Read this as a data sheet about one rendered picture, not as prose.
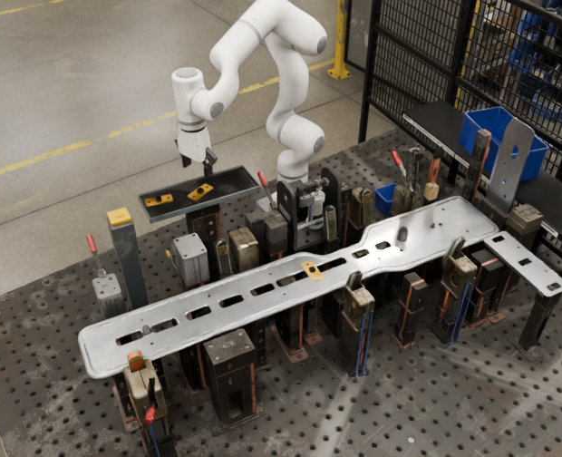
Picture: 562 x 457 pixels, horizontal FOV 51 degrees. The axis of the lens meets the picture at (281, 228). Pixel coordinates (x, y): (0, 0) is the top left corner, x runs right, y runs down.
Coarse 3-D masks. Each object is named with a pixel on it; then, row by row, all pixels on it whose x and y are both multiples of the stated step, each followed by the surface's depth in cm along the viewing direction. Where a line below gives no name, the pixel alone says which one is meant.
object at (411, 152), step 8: (408, 152) 197; (416, 152) 196; (408, 160) 198; (416, 160) 199; (408, 168) 200; (416, 168) 200; (408, 176) 201; (416, 176) 202; (408, 184) 203; (416, 184) 204; (416, 192) 206
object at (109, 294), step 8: (96, 280) 173; (104, 280) 173; (112, 280) 173; (96, 288) 170; (104, 288) 171; (112, 288) 170; (120, 288) 170; (96, 296) 173; (104, 296) 168; (112, 296) 169; (120, 296) 170; (104, 304) 170; (112, 304) 171; (120, 304) 172; (104, 312) 171; (112, 312) 173; (120, 312) 174; (128, 336) 183
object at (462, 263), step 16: (448, 256) 183; (464, 256) 183; (448, 272) 185; (464, 272) 178; (448, 288) 188; (464, 288) 183; (448, 304) 192; (464, 304) 188; (432, 320) 202; (448, 320) 194; (448, 336) 199
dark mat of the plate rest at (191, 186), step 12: (240, 168) 198; (192, 180) 193; (204, 180) 193; (216, 180) 193; (228, 180) 193; (240, 180) 193; (252, 180) 193; (156, 192) 188; (168, 192) 188; (180, 192) 188; (216, 192) 188; (228, 192) 188; (144, 204) 184; (168, 204) 184; (180, 204) 184; (192, 204) 184; (156, 216) 179
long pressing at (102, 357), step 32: (384, 224) 201; (416, 224) 201; (448, 224) 201; (480, 224) 201; (288, 256) 189; (320, 256) 189; (352, 256) 189; (384, 256) 189; (416, 256) 189; (224, 288) 179; (288, 288) 179; (320, 288) 179; (128, 320) 169; (160, 320) 169; (192, 320) 169; (224, 320) 169; (256, 320) 170; (96, 352) 161; (128, 352) 161; (160, 352) 161
